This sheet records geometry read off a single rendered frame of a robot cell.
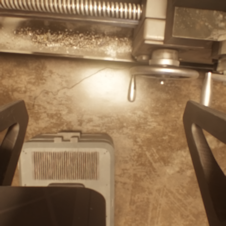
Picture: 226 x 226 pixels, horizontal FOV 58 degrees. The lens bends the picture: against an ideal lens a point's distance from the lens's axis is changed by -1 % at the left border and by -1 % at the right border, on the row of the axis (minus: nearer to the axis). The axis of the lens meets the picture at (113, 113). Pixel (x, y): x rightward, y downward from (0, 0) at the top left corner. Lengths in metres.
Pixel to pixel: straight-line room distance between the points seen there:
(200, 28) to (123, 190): 1.20
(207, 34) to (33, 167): 1.02
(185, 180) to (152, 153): 0.30
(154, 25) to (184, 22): 0.09
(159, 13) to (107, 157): 0.78
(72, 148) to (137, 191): 0.61
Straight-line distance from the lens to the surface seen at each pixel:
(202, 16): 0.51
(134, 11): 0.63
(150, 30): 0.55
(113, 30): 0.95
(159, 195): 1.55
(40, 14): 0.73
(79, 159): 1.14
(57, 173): 1.19
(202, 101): 0.48
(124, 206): 1.56
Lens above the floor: 1.33
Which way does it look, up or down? 83 degrees down
